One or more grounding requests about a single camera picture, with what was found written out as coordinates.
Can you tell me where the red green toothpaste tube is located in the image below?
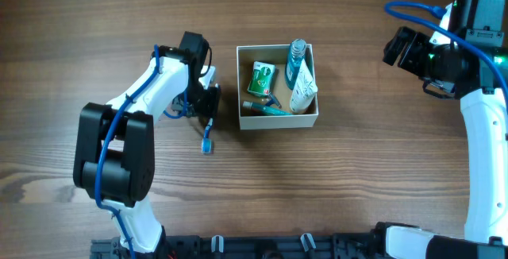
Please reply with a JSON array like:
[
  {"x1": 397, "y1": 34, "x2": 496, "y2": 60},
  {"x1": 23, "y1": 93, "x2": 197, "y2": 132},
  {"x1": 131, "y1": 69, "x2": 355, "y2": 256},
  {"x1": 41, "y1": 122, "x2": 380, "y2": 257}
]
[{"x1": 242, "y1": 101, "x2": 291, "y2": 116}]

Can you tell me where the white lotion tube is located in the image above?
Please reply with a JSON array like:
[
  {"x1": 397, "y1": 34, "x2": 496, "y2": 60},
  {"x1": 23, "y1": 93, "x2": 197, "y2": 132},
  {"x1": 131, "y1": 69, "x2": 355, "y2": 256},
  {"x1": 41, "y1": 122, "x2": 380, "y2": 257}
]
[{"x1": 290, "y1": 60, "x2": 318, "y2": 114}]

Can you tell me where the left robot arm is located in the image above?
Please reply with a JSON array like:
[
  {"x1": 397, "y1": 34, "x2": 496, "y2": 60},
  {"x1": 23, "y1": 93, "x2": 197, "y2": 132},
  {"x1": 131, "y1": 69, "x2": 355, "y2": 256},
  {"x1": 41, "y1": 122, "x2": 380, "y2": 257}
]
[{"x1": 73, "y1": 37, "x2": 221, "y2": 258}]

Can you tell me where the green white soap box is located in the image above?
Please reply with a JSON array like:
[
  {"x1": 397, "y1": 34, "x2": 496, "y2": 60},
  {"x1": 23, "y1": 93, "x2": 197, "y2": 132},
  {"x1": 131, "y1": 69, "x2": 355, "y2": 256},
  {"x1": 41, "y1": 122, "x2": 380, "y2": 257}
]
[{"x1": 247, "y1": 61, "x2": 276, "y2": 97}]

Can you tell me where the blue white toothbrush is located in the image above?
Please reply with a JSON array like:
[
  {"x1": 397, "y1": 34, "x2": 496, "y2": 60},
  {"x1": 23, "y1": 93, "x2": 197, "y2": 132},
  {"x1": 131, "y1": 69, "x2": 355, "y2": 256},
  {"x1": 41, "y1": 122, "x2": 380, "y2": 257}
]
[{"x1": 201, "y1": 118, "x2": 214, "y2": 154}]

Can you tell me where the blue disposable razor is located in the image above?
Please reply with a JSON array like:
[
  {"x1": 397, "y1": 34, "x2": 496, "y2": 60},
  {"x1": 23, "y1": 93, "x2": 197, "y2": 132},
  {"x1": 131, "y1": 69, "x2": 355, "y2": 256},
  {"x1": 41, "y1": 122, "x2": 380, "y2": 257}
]
[{"x1": 265, "y1": 93, "x2": 282, "y2": 109}]

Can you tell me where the white square container box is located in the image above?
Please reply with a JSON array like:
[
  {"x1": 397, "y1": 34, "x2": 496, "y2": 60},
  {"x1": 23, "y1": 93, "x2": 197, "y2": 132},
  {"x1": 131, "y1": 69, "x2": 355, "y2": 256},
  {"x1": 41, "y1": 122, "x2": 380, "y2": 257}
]
[{"x1": 237, "y1": 44, "x2": 319, "y2": 130}]

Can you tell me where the blue Listerine mouthwash bottle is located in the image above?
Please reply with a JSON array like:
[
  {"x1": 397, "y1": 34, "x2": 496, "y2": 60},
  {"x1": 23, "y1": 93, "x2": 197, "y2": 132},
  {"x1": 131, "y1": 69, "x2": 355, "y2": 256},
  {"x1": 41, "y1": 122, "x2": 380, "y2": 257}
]
[{"x1": 284, "y1": 39, "x2": 307, "y2": 90}]

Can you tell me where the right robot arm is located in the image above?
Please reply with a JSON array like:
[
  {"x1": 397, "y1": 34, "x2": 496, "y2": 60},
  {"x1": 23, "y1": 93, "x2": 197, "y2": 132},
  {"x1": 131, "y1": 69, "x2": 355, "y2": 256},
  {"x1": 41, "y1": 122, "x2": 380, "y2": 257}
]
[{"x1": 383, "y1": 26, "x2": 507, "y2": 258}]

